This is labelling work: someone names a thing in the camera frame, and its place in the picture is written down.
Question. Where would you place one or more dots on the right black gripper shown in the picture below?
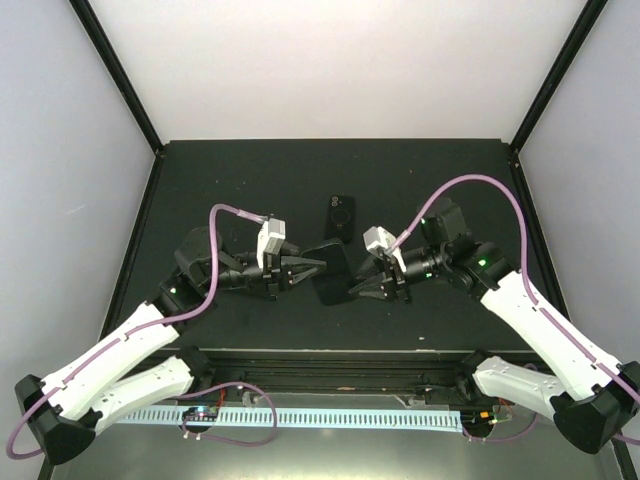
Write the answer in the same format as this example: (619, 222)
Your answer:
(393, 281)

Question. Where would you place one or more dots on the right small circuit board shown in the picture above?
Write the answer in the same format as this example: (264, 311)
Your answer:
(492, 417)

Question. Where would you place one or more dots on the black phone case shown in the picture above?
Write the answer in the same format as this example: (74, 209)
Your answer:
(340, 219)

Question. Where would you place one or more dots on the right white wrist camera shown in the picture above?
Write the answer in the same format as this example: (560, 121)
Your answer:
(382, 244)

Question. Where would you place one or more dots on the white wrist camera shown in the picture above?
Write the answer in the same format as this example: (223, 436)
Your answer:
(382, 244)
(270, 239)

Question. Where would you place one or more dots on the white slotted cable duct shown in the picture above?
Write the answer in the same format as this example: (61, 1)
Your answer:
(305, 418)

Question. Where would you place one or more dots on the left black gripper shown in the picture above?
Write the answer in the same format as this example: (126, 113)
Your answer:
(274, 272)

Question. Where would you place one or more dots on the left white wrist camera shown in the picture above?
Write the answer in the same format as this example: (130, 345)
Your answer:
(270, 239)

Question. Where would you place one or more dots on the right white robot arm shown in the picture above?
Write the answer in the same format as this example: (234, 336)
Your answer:
(588, 393)

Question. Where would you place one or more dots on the left black frame post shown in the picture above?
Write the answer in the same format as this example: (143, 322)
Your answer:
(89, 20)

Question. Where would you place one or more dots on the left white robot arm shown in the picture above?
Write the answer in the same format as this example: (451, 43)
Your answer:
(67, 409)

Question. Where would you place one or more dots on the black smartphone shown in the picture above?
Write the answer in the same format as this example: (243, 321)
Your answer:
(332, 286)

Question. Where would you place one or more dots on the small green circuit board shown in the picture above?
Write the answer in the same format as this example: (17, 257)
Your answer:
(200, 414)

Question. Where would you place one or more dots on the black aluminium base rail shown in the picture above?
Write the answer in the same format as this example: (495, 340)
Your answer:
(446, 373)

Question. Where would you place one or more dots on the black frame post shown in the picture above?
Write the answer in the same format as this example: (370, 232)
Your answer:
(572, 45)
(89, 20)

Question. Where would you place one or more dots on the right black frame post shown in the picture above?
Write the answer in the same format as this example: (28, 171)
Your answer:
(572, 45)

